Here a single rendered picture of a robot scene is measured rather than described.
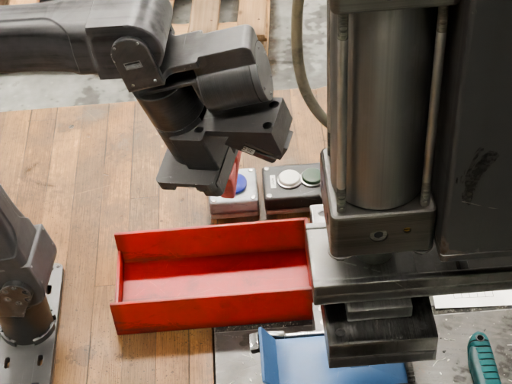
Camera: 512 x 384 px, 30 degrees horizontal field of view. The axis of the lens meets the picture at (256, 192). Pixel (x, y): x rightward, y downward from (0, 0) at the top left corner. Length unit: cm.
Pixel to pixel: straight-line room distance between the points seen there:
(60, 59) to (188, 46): 12
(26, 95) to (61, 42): 222
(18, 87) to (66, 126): 163
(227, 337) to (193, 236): 14
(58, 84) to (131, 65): 225
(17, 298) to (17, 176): 35
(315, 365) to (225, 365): 15
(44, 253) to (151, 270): 19
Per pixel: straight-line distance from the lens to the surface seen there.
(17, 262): 109
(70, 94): 305
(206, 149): 92
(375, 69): 70
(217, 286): 123
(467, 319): 121
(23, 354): 121
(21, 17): 89
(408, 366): 105
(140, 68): 86
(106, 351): 120
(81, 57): 87
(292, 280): 123
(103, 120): 150
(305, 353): 106
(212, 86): 88
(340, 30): 68
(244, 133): 90
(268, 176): 133
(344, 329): 89
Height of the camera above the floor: 185
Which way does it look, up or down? 45 degrees down
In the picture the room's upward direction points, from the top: 4 degrees counter-clockwise
